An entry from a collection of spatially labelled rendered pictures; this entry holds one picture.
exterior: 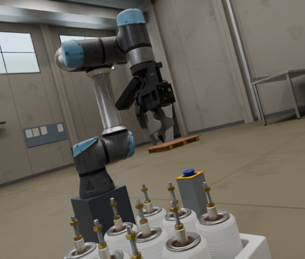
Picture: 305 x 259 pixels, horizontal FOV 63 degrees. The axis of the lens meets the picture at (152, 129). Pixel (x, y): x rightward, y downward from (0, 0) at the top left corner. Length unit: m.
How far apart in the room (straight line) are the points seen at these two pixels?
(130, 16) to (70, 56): 0.19
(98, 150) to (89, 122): 10.05
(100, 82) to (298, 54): 7.20
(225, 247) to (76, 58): 0.60
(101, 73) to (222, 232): 0.80
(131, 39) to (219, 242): 0.53
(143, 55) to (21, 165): 9.53
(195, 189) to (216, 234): 0.26
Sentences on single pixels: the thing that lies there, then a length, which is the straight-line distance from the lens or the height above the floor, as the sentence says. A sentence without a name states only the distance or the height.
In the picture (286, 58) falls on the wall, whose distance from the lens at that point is 8.10.
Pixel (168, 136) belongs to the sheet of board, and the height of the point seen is 0.14.
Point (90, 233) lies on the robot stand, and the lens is 1.10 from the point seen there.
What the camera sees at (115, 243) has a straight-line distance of 0.72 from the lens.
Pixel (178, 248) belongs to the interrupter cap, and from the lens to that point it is 0.55.
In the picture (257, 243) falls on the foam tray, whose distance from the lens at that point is 0.67.
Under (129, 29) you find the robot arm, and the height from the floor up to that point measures 0.76.
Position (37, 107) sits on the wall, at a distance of 10.54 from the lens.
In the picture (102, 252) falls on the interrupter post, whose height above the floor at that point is 0.28.
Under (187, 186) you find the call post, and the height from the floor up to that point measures 0.29.
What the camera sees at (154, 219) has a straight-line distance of 0.77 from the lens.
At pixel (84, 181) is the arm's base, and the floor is 0.36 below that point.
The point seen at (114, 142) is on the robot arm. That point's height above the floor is 0.49.
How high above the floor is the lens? 0.49
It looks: 1 degrees up
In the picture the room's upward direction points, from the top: 15 degrees counter-clockwise
